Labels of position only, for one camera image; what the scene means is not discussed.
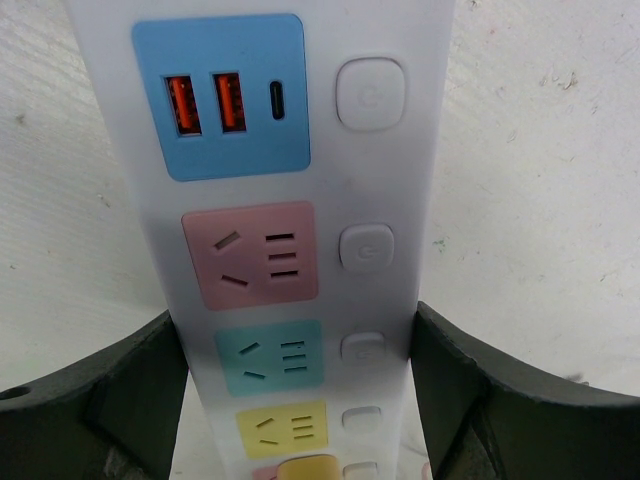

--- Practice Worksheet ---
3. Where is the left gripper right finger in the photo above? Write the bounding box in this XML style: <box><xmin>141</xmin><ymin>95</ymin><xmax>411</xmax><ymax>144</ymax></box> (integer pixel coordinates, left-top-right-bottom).
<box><xmin>411</xmin><ymin>303</ymin><xmax>639</xmax><ymax>479</ymax></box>

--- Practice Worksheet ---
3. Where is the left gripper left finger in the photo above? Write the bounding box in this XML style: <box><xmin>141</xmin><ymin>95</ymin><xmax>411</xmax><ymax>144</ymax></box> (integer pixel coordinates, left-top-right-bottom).
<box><xmin>1</xmin><ymin>312</ymin><xmax>188</xmax><ymax>479</ymax></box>

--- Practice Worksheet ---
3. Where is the yellow cube plug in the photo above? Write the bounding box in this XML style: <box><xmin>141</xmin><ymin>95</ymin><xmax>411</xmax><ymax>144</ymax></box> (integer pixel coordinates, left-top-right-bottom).
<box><xmin>277</xmin><ymin>454</ymin><xmax>341</xmax><ymax>480</ymax></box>

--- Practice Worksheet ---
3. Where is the white power strip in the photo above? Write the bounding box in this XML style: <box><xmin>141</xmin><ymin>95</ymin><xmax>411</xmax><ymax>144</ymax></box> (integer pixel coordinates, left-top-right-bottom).
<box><xmin>65</xmin><ymin>1</ymin><xmax>454</xmax><ymax>479</ymax></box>

